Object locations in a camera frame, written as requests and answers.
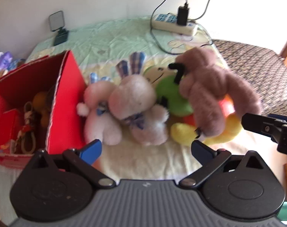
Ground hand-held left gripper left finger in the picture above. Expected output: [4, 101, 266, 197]
[27, 139, 116, 190]

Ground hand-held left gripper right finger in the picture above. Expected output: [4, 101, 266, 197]
[179, 140, 268, 190]

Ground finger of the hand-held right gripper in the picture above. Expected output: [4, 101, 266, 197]
[267, 114, 287, 124]
[241, 113, 287, 144]

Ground yellow plush tiger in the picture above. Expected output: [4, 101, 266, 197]
[170, 94, 243, 147]

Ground white plush rabbit plaid ears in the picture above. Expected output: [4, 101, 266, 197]
[109, 51, 170, 146]
[77, 72, 123, 146]

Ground red cardboard box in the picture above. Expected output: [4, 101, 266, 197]
[0, 50, 88, 168]

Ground green plush monkey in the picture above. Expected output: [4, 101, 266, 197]
[155, 63, 194, 117]

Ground patterned chair cushion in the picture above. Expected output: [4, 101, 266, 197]
[212, 39, 287, 119]

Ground orange plush toy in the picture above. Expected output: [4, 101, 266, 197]
[33, 91, 52, 129]

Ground green folding phone stand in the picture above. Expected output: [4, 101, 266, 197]
[48, 11, 69, 47]

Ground purple tissue packet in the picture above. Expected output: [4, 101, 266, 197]
[0, 51, 14, 72]

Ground black charger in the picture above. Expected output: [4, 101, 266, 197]
[177, 2, 190, 26]

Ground white power strip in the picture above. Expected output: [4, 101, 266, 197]
[151, 14, 198, 36]

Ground beige rope keychain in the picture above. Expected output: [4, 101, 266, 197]
[14, 102, 38, 155]

